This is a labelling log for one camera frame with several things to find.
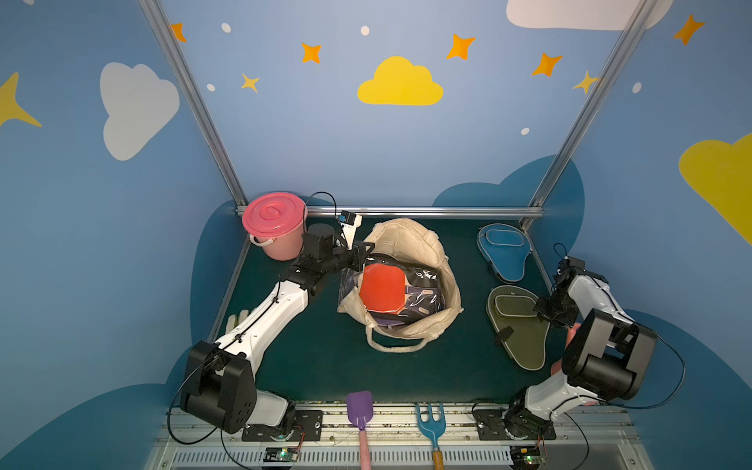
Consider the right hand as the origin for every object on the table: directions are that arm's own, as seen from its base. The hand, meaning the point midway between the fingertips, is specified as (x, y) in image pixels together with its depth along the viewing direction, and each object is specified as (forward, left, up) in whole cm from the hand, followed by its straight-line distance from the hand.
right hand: (553, 318), depth 87 cm
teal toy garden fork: (-31, +37, -5) cm, 49 cm away
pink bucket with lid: (+23, +89, +13) cm, 93 cm away
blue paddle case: (+32, +5, -7) cm, 33 cm away
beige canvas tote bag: (+12, +43, +19) cm, 48 cm away
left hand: (+8, +54, +22) cm, 59 cm away
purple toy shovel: (-28, +57, -6) cm, 63 cm away
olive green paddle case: (-1, +9, -5) cm, 10 cm away
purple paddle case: (-5, +50, +3) cm, 50 cm away
